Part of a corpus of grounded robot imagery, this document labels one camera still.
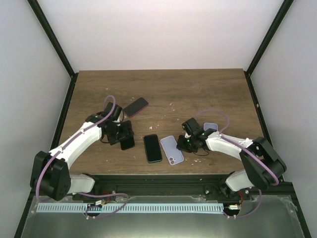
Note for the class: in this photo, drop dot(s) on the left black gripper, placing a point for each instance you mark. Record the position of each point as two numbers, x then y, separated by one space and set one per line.
127 131

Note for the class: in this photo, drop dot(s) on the left black frame post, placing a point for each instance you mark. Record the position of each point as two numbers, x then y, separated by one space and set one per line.
40 15

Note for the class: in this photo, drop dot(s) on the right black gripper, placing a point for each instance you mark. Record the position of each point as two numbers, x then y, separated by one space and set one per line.
181 147

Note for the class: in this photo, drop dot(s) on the lilac phone case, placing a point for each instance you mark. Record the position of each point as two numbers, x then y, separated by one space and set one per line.
169 146

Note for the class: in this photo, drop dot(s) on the right black frame post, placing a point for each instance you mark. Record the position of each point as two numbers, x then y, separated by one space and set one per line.
280 15

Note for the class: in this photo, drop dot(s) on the black frame post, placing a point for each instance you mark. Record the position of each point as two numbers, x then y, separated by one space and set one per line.
280 15
40 15

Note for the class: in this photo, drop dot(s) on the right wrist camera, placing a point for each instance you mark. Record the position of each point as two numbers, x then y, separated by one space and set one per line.
187 130

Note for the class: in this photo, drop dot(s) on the light blue slotted cable duct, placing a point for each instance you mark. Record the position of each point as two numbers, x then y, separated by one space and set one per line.
201 208

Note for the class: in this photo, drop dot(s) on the grey metal sheet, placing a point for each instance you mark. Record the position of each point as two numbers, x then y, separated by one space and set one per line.
261 217

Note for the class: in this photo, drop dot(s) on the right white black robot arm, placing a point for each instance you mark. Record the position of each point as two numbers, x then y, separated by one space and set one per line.
262 165

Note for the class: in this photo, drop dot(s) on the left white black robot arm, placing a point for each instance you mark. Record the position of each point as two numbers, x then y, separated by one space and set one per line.
50 173

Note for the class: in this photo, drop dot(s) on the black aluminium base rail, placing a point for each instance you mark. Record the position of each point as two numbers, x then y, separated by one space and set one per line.
210 187

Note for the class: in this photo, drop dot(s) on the black phone with red edge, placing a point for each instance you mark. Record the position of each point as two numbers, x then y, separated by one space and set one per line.
135 107

